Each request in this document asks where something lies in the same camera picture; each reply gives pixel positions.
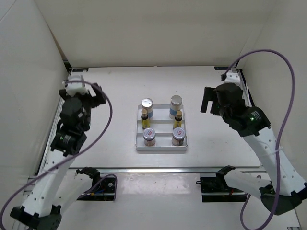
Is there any blue label jar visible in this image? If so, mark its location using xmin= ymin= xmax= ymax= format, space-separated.
xmin=169 ymin=95 xmax=183 ymax=119
xmin=141 ymin=98 xmax=154 ymax=119

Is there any yellow small bottle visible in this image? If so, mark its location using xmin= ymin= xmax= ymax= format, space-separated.
xmin=173 ymin=110 xmax=183 ymax=129
xmin=141 ymin=109 xmax=150 ymax=129

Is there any red label spice jar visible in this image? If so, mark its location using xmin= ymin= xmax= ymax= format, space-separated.
xmin=172 ymin=127 xmax=186 ymax=146
xmin=143 ymin=128 xmax=156 ymax=147

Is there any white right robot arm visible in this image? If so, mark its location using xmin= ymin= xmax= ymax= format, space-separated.
xmin=201 ymin=83 xmax=307 ymax=216

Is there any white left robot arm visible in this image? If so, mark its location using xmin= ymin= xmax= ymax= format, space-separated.
xmin=10 ymin=80 xmax=110 ymax=230

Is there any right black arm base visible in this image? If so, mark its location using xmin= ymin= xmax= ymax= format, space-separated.
xmin=196 ymin=165 xmax=247 ymax=203

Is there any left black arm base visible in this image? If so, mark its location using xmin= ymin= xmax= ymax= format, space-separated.
xmin=76 ymin=167 xmax=118 ymax=201

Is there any white divided tray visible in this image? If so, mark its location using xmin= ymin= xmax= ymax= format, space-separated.
xmin=135 ymin=104 xmax=189 ymax=152

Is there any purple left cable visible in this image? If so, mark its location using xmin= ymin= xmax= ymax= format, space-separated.
xmin=0 ymin=80 xmax=113 ymax=218

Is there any purple cable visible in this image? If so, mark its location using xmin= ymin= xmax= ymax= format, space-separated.
xmin=220 ymin=49 xmax=295 ymax=229
xmin=0 ymin=80 xmax=113 ymax=218

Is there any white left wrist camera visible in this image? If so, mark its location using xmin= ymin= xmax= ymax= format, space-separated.
xmin=63 ymin=74 xmax=89 ymax=97

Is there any aluminium front rail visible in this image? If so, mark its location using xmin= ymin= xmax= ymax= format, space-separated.
xmin=67 ymin=167 xmax=264 ymax=174

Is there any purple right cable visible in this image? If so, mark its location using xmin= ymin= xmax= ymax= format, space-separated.
xmin=220 ymin=49 xmax=295 ymax=229

